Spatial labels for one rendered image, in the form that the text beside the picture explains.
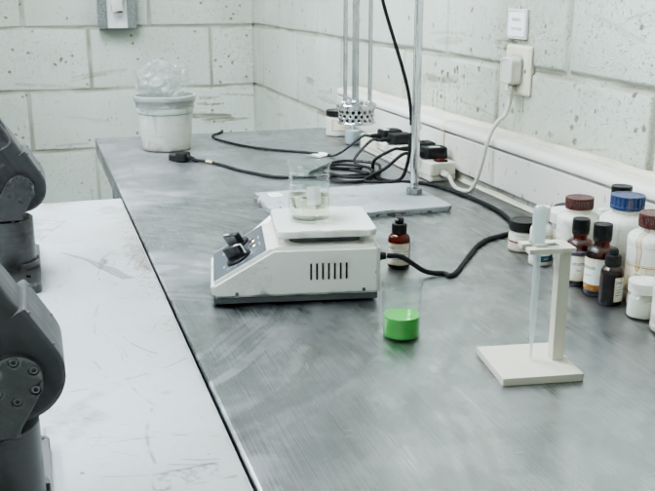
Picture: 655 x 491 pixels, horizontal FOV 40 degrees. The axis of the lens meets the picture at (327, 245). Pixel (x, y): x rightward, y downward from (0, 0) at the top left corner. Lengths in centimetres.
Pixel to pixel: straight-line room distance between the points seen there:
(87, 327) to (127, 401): 20
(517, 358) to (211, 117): 274
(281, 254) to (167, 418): 31
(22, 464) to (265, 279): 48
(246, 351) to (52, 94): 261
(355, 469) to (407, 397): 14
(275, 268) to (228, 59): 253
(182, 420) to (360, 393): 16
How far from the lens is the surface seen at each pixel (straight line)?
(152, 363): 92
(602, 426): 82
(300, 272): 105
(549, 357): 92
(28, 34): 346
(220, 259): 113
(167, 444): 77
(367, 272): 107
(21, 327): 61
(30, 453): 66
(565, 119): 152
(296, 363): 90
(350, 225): 107
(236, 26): 354
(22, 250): 122
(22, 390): 61
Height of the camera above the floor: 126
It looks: 16 degrees down
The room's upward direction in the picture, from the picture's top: straight up
